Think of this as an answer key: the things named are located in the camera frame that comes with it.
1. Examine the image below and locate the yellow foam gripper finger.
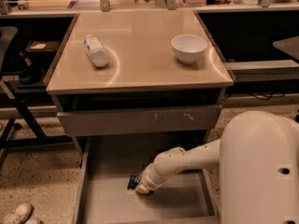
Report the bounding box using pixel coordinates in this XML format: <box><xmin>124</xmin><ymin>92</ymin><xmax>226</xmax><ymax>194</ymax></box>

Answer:
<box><xmin>135</xmin><ymin>183</ymin><xmax>150</xmax><ymax>194</ymax></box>

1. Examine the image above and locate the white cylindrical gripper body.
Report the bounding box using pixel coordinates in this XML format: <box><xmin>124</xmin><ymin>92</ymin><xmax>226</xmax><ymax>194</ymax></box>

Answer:
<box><xmin>140</xmin><ymin>163</ymin><xmax>167</xmax><ymax>191</ymax></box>

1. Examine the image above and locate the blue rxbar blueberry bar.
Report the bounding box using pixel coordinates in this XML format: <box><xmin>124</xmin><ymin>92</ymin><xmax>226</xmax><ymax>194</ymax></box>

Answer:
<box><xmin>127</xmin><ymin>175</ymin><xmax>141</xmax><ymax>189</ymax></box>

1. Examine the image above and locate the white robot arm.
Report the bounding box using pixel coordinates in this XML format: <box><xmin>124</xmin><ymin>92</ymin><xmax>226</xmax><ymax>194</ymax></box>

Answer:
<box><xmin>135</xmin><ymin>111</ymin><xmax>299</xmax><ymax>224</ymax></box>

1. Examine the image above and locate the open grey middle drawer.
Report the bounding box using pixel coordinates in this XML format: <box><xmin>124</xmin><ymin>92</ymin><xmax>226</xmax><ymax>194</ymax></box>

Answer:
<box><xmin>73</xmin><ymin>133</ymin><xmax>220</xmax><ymax>224</ymax></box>

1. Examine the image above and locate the grey top drawer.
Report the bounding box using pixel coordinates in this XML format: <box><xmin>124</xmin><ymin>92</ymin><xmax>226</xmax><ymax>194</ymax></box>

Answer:
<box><xmin>57</xmin><ymin>105</ymin><xmax>221</xmax><ymax>136</ymax></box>

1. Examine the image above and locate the grey drawer cabinet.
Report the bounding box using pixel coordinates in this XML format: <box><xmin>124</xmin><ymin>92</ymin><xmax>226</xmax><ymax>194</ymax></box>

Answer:
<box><xmin>47</xmin><ymin>9</ymin><xmax>233</xmax><ymax>163</ymax></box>

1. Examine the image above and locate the black chair base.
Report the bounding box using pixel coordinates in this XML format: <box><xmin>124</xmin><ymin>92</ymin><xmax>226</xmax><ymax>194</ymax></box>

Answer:
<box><xmin>0</xmin><ymin>79</ymin><xmax>74</xmax><ymax>151</ymax></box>

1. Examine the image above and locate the white shoe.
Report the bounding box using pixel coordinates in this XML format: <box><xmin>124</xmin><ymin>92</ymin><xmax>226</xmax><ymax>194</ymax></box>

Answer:
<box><xmin>0</xmin><ymin>203</ymin><xmax>41</xmax><ymax>224</ymax></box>

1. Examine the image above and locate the white plastic bottle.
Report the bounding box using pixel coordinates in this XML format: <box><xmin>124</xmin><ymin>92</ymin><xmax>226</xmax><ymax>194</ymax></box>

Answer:
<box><xmin>84</xmin><ymin>35</ymin><xmax>109</xmax><ymax>67</ymax></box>

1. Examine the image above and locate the white ceramic bowl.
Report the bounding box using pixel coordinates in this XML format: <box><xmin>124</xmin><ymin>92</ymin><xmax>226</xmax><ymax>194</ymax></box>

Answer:
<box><xmin>171</xmin><ymin>35</ymin><xmax>207</xmax><ymax>63</ymax></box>

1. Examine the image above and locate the black office chair seat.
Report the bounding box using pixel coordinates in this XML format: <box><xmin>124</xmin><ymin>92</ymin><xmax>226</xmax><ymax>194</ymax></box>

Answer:
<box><xmin>0</xmin><ymin>26</ymin><xmax>18</xmax><ymax>78</ymax></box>

